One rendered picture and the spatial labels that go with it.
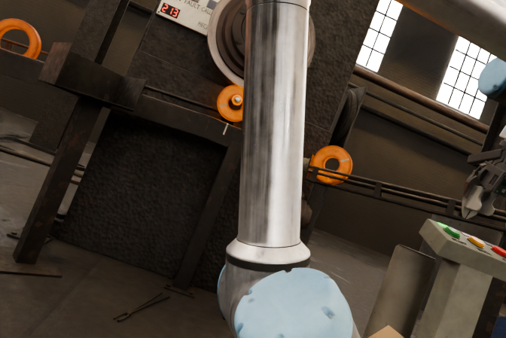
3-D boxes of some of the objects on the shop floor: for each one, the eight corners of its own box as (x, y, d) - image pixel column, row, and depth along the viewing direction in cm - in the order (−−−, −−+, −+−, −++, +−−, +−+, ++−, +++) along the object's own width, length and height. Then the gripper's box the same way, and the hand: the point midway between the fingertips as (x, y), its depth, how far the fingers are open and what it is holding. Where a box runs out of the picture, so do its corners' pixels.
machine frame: (87, 208, 230) (197, -53, 241) (251, 266, 246) (348, 19, 257) (41, 234, 158) (200, -139, 169) (277, 315, 174) (409, -32, 185)
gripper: (516, 146, 85) (463, 224, 91) (549, 161, 86) (495, 237, 92) (492, 135, 93) (445, 208, 99) (522, 149, 94) (474, 220, 100)
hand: (465, 212), depth 98 cm, fingers closed
